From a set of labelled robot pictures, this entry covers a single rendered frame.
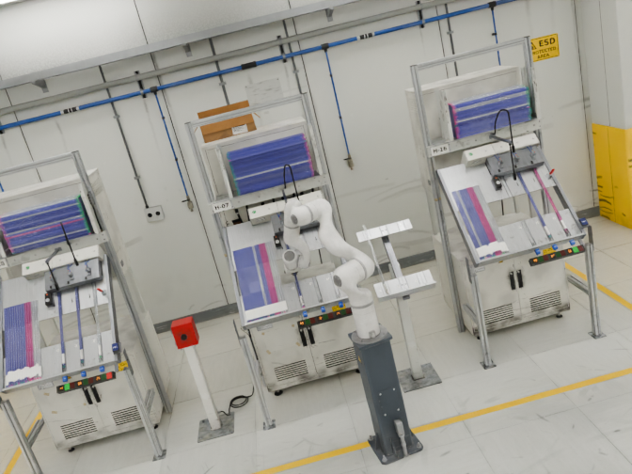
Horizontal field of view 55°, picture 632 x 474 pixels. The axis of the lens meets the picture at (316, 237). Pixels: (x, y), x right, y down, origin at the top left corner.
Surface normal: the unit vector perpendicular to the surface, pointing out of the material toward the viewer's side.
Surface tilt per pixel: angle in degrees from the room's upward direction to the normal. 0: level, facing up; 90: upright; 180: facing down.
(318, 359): 90
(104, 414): 90
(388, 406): 90
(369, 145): 90
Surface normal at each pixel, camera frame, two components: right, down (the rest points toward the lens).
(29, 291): -0.07, -0.43
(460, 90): 0.11, 0.29
